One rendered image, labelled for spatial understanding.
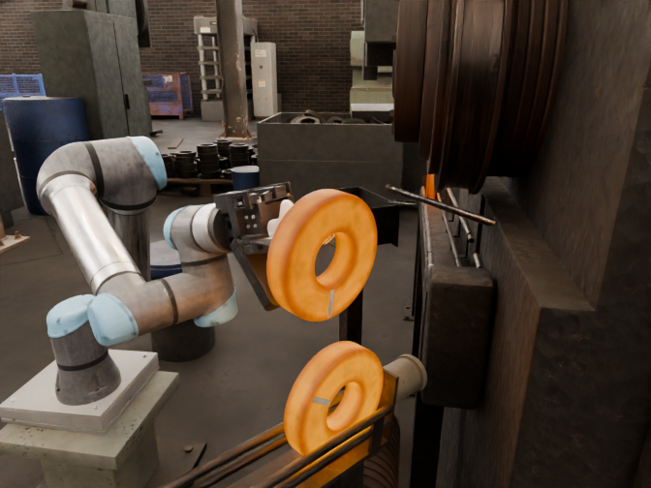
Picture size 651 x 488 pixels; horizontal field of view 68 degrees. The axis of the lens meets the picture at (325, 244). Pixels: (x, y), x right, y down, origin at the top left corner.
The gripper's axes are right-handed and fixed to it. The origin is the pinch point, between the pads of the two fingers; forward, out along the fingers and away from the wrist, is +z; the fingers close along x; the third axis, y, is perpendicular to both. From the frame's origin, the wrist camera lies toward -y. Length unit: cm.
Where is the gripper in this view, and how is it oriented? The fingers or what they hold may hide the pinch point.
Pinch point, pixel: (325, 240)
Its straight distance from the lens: 56.4
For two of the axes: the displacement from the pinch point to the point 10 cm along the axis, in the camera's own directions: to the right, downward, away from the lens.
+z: 6.8, 0.0, -7.3
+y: -1.8, -9.7, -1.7
